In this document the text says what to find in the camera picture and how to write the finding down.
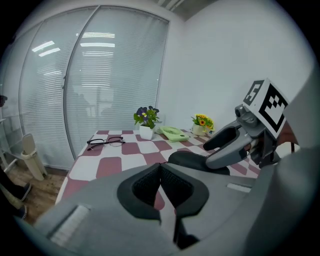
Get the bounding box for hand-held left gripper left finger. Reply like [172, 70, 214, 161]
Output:
[33, 162, 176, 256]

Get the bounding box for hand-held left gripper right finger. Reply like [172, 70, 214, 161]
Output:
[159, 162, 261, 250]

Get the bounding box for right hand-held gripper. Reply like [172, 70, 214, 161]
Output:
[203, 77, 290, 174]

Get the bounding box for black glasses case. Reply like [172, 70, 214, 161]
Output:
[167, 150, 231, 176]

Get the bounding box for yellow flowers in white cup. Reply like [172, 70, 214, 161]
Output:
[190, 113, 215, 137]

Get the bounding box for green desk fan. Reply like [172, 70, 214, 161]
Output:
[158, 125, 191, 143]

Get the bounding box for checkered red white table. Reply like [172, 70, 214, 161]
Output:
[54, 129, 262, 211]

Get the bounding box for brown chair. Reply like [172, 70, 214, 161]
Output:
[277, 120, 300, 154]

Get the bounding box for dark shoe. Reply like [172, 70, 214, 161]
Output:
[13, 182, 32, 202]
[12, 204, 29, 221]

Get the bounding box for purple flower white pot plant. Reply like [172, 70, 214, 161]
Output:
[133, 105, 160, 141]

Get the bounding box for cream plastic bin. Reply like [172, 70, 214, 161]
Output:
[20, 133, 48, 182]

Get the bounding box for white window blinds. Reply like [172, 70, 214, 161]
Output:
[18, 6, 170, 171]

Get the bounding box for black frame eyeglasses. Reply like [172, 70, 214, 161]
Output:
[86, 136, 126, 152]

